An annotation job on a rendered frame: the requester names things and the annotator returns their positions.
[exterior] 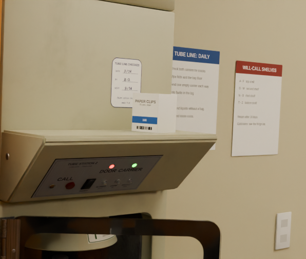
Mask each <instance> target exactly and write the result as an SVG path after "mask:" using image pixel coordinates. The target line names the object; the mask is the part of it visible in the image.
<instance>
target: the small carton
mask: <svg viewBox="0 0 306 259"><path fill-rule="evenodd" d="M176 114H177V95H171V94H148V93H133V101H132V125H131V131H132V132H145V133H157V134H159V133H175V132H176Z"/></svg>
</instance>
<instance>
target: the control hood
mask: <svg viewBox="0 0 306 259"><path fill-rule="evenodd" d="M216 141H217V136H216V134H208V133H198V132H188V131H178V130H176V132H175V133H159V134H157V133H145V132H132V131H131V129H92V130H4V132H2V145H1V179H0V199H1V200H2V201H3V202H7V203H13V202H25V201H37V200H49V199H61V198H73V197H85V196H98V195H109V194H122V193H134V192H146V191H158V190H170V189H175V188H177V187H178V186H179V185H180V184H181V183H182V181H183V180H184V179H185V178H186V177H187V176H188V174H189V173H190V172H191V171H192V170H193V169H194V167H195V166H196V165H197V164H198V163H199V161H200V160H201V159H202V158H203V157H204V156H205V154H206V153H207V152H208V151H209V150H210V149H211V147H212V146H213V145H214V144H215V143H216ZM148 155H163V156H162V158H161V159H160V160H159V161H158V163H157V164H156V165H155V167H154V168H153V169H152V170H151V171H150V173H149V174H148V175H147V177H146V178H145V179H144V180H143V182H142V183H141V184H140V185H139V187H138V188H137V189H136V190H124V191H112V192H99V193H86V194H73V195H61V196H48V197H36V198H31V196H32V195H33V193H34V192H35V190H36V188H37V187H38V186H39V184H40V182H41V181H42V179H43V178H44V176H45V175H46V173H47V172H48V170H49V168H50V167H51V165H52V164H53V162H54V161H55V159H64V158H92V157H120V156H148Z"/></svg>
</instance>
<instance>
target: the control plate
mask: <svg viewBox="0 0 306 259"><path fill-rule="evenodd" d="M162 156H163V155H148V156H120V157H92V158H64V159H55V161H54V162H53V164H52V165H51V167H50V168H49V170H48V172H47V173H46V175H45V176H44V178H43V179H42V181H41V182H40V184H39V186H38V187H37V188H36V190H35V192H34V193H33V195H32V196H31V198H36V197H48V196H61V195H73V194H86V193H99V192H112V191H124V190H136V189H137V188H138V187H139V185H140V184H141V183H142V182H143V180H144V179H145V178H146V177H147V175H148V174H149V173H150V171H151V170H152V169H153V168H154V167H155V165H156V164H157V163H158V161H159V160H160V159H161V158H162ZM134 163H137V164H138V165H137V166H136V167H134V168H132V167H131V165H132V164H134ZM111 164H115V167H114V168H112V169H109V168H108V167H109V166H110V165H111ZM87 179H96V180H95V182H94V183H93V185H92V186H91V187H90V189H82V190H81V187H82V186H83V184H84V183H85V182H86V180H87ZM118 179H119V180H120V181H119V184H117V183H115V181H116V180H118ZM128 179H132V183H129V182H127V180H128ZM104 180H107V185H104V184H102V182H103V181H104ZM70 182H74V183H75V186H74V187H73V188H72V189H66V187H65V186H66V184H68V183H70ZM51 184H55V187H54V188H53V189H49V188H48V187H49V186H50V185H51Z"/></svg>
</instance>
